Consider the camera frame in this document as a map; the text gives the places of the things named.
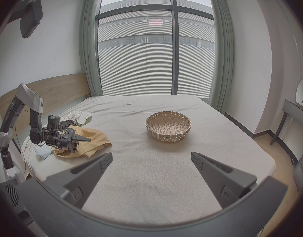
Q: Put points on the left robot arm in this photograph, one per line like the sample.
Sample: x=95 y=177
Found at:
x=30 y=97

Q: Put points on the green garment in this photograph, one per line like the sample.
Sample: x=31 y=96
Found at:
x=86 y=121

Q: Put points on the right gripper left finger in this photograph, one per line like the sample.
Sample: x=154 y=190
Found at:
x=87 y=174

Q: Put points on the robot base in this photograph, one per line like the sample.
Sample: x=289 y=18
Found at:
x=9 y=194

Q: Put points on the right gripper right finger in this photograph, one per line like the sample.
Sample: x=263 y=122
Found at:
x=215 y=176

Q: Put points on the white garment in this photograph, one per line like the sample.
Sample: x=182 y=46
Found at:
x=78 y=115

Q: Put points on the grey-green curtain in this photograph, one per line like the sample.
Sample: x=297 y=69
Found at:
x=221 y=58
x=89 y=46

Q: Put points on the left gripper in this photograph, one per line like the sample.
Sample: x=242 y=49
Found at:
x=64 y=141

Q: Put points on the window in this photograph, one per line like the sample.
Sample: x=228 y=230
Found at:
x=141 y=58

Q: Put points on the round woven basket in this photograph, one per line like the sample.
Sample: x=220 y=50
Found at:
x=168 y=127

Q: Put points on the pale blue garment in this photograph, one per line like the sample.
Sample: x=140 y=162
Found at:
x=44 y=153

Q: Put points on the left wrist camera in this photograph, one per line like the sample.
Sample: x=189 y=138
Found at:
x=69 y=132

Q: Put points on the bed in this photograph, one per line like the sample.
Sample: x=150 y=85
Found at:
x=146 y=162

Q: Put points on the tan shorts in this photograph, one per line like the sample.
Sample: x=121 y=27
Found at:
x=94 y=138

